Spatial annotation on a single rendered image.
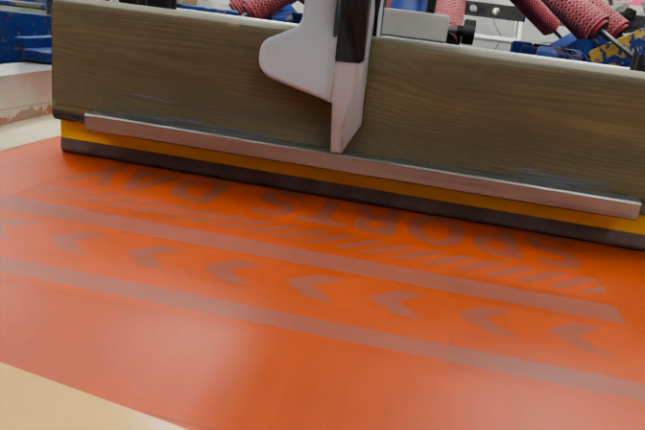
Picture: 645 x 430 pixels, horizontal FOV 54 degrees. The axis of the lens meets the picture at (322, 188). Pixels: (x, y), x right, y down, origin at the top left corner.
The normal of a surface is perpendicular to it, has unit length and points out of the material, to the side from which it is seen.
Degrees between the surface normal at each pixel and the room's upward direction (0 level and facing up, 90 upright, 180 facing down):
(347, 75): 103
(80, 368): 0
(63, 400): 0
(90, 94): 92
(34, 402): 0
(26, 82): 90
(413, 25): 90
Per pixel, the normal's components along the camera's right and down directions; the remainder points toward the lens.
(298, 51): -0.16, 0.12
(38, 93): 0.98, 0.16
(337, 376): 0.12, -0.95
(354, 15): -0.18, 0.45
